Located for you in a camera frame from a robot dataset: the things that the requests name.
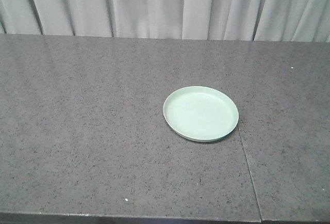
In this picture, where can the light green round plate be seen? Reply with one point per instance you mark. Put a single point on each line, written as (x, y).
(200, 113)

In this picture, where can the white pleated curtain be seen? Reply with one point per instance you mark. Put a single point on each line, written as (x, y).
(251, 20)

